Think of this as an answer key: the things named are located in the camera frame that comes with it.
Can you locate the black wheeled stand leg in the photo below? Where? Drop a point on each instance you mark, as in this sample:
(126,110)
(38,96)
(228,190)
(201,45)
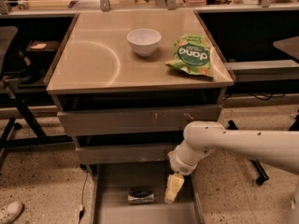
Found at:
(262,175)

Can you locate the open bottom grey drawer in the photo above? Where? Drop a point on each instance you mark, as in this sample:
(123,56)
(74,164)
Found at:
(114,182)

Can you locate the white bowl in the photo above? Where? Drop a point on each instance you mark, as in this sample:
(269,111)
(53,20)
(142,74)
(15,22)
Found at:
(144,41)

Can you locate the green dang chip bag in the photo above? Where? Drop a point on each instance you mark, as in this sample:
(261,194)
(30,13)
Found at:
(191,55)

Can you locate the white shoe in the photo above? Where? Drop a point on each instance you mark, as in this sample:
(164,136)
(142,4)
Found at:
(10,212)

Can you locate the top grey drawer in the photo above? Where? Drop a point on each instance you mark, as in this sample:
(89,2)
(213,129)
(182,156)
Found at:
(135,120)

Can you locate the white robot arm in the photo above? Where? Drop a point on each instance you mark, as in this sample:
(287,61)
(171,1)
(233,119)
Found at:
(276,148)

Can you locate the middle grey drawer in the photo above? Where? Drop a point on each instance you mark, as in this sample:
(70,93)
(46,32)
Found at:
(125,153)

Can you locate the grey drawer cabinet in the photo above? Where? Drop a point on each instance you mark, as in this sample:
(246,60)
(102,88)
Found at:
(98,70)

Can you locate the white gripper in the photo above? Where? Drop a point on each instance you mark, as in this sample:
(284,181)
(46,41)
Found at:
(179,162)

